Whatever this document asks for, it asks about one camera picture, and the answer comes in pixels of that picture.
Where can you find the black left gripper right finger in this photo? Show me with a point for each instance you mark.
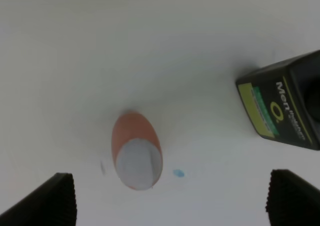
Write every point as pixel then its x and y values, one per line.
pixel 291 200

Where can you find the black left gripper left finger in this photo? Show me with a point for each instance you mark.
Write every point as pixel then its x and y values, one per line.
pixel 52 203

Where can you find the pink bottle white cap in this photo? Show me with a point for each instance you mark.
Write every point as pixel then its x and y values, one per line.
pixel 136 151

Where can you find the black pump bottle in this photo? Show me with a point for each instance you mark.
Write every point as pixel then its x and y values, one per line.
pixel 282 100

